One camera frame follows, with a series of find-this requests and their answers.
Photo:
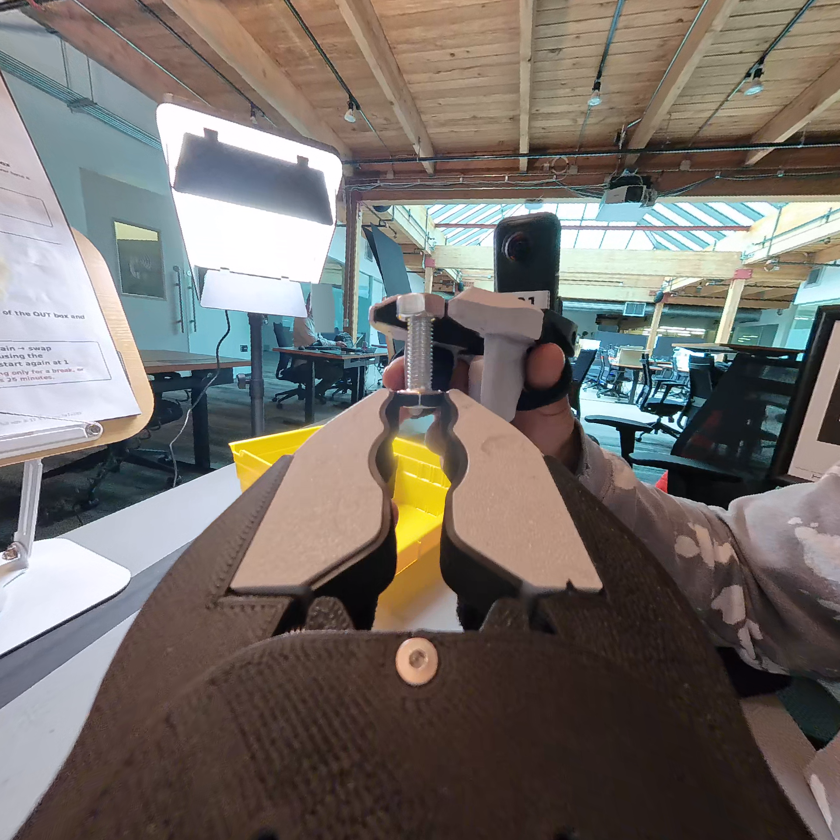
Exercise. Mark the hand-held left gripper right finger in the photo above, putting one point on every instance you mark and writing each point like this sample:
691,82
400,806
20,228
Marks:
525,525

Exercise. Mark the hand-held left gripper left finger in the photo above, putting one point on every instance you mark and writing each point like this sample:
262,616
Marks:
315,525

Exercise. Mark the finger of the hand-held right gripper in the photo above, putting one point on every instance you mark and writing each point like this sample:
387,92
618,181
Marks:
505,328
387,313

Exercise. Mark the silver hex bolt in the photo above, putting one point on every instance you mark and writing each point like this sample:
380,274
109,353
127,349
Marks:
418,348

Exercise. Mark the yellow plastic bin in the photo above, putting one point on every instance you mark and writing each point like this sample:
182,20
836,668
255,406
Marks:
282,453

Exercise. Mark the silver hex nut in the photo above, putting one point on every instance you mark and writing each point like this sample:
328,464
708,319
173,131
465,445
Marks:
420,398

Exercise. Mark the person's right forearm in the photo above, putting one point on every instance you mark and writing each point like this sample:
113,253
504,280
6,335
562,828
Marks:
696,551

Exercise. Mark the person's right hand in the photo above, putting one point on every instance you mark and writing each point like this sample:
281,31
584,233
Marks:
545,420

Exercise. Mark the black flat panel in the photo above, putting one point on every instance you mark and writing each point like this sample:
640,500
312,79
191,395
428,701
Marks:
387,276

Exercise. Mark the wooden desk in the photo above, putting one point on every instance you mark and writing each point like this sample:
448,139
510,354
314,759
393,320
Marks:
328,357
190,361

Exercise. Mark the ceiling projector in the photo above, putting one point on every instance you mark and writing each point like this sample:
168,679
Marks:
628,193

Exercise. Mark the studio light panel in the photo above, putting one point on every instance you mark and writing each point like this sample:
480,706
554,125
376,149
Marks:
250,197

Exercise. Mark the black mesh office chair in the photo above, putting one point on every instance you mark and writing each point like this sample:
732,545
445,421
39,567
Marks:
709,420

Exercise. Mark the framed marker sign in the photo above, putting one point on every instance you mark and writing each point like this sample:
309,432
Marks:
814,407

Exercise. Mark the instruction sheet stand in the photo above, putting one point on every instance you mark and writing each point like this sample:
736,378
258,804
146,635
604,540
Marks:
53,328

